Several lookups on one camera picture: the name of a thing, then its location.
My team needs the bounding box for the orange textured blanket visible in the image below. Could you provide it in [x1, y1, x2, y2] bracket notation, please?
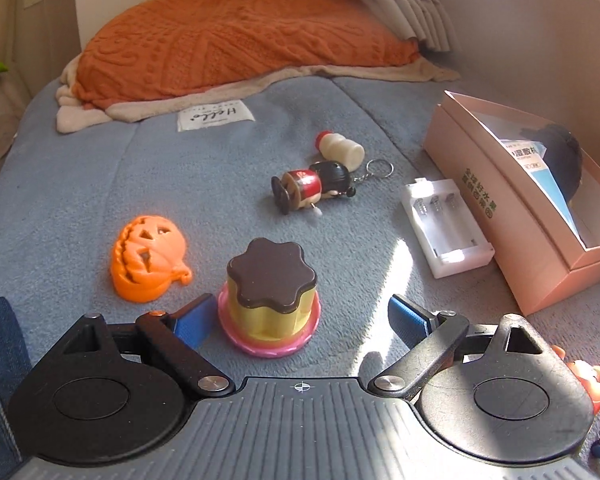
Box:
[75, 0, 422, 111]

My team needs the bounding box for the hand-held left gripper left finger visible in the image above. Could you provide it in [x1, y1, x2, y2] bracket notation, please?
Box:
[62, 294, 233, 401]

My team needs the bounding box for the blue wet wipes packet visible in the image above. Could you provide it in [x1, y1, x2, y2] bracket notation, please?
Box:
[497, 137, 581, 241]

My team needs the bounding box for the blue-grey fleece blanket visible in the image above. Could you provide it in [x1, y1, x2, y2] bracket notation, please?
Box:
[0, 75, 600, 461]

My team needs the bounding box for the pirate figure keychain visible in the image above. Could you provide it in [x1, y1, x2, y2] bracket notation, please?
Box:
[271, 158, 394, 221]

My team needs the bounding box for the grey curtain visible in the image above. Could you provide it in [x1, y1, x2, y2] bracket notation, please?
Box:
[317, 0, 459, 53]

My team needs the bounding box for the pink cardboard box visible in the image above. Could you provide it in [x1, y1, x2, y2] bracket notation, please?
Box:
[422, 90, 600, 317]

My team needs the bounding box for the yellow pudding toy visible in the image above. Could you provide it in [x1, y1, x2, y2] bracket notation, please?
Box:
[216, 237, 323, 359]

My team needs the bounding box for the person's left leg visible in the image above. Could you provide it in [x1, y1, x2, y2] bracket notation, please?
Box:
[0, 297, 37, 480]

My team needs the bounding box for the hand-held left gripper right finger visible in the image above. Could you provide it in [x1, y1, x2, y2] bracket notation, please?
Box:
[367, 294, 553, 402]

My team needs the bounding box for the white battery case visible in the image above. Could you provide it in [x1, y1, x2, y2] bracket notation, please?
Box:
[405, 177, 496, 279]

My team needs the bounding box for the black plush toy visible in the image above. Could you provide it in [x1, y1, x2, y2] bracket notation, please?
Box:
[530, 122, 584, 202]

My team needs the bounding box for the white milk bottle toy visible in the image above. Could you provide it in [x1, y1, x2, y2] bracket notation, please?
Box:
[314, 131, 366, 171]

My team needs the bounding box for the orange pumpkin toy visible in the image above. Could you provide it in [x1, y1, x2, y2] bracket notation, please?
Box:
[110, 215, 193, 303]

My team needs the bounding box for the red wind-up toy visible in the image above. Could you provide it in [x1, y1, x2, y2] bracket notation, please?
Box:
[550, 344, 600, 405]

